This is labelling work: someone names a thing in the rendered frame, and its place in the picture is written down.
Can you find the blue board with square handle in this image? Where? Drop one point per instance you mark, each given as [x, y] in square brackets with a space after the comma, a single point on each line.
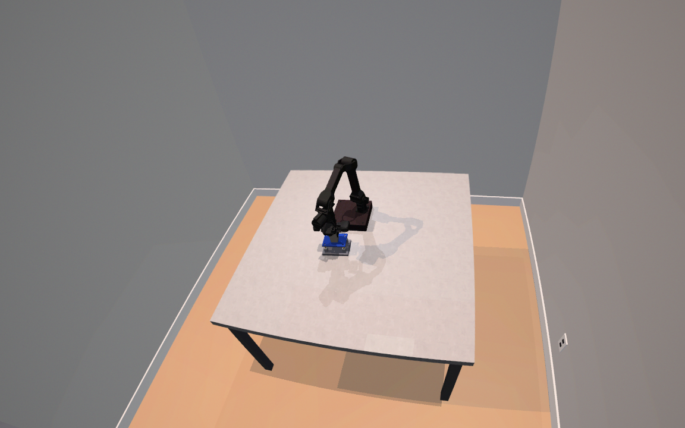
[333, 241]

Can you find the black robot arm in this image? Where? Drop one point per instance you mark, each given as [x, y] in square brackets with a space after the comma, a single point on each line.
[326, 197]

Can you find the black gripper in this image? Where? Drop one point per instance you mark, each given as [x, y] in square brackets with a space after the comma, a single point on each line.
[340, 226]

